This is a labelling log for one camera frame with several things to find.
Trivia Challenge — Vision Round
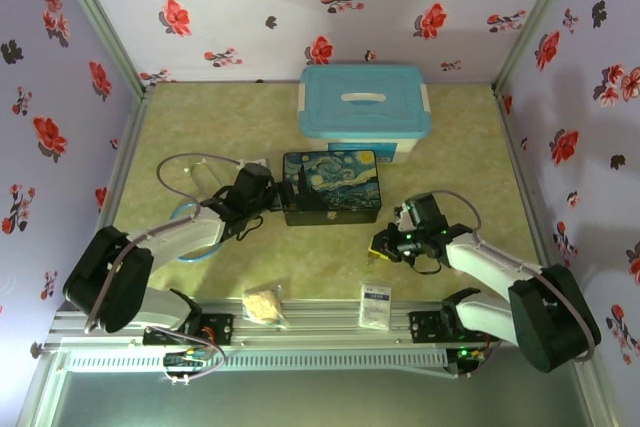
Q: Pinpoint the white slotted cable duct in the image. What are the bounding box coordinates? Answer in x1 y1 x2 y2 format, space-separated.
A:
64 349 447 374

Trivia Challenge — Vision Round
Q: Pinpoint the right gripper thin black cable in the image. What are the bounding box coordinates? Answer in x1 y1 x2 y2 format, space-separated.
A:
411 253 445 277

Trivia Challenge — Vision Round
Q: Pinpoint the left gripper thin black cable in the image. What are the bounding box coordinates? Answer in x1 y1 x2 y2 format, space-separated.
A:
232 213 265 242

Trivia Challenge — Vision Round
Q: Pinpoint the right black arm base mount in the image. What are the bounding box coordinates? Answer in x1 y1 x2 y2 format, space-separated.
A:
406 307 469 347

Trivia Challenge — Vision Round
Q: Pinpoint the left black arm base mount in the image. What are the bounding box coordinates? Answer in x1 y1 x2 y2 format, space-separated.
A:
143 310 237 349

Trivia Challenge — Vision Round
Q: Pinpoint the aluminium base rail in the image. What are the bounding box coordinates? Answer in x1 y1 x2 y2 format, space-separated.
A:
49 298 454 349

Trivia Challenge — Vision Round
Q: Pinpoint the starry night painted tin box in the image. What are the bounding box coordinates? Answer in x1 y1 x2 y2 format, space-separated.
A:
281 148 386 228

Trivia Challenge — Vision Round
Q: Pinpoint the left aluminium frame post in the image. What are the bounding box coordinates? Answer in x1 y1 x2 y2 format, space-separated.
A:
45 0 157 98

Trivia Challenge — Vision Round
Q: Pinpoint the blue lidded white storage box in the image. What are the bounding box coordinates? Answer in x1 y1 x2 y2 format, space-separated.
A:
297 63 433 166

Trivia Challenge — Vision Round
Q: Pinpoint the clear tube with white caps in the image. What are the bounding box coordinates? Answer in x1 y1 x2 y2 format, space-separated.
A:
181 158 225 194

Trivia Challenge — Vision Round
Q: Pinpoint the aluminium frame post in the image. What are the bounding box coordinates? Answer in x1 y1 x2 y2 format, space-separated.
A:
491 0 586 93
45 0 157 98

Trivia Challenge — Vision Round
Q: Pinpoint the clear bag of beige pieces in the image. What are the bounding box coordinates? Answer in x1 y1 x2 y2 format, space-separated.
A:
241 285 289 331

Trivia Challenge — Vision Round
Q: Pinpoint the small white sachet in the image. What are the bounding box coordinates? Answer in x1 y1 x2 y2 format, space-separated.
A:
358 282 393 333

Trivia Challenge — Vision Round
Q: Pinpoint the blue tube ring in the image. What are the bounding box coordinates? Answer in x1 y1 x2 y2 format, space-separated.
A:
168 200 222 265

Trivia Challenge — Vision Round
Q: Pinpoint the gripper thin black cable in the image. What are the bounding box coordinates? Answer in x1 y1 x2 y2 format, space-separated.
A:
411 253 445 277
232 213 265 242

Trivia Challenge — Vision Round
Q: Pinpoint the right aluminium frame post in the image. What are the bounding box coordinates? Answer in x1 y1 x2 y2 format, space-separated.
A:
491 0 586 93

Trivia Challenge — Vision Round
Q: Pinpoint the small circuit board with wires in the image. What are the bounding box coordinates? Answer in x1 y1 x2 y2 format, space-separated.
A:
162 350 212 386

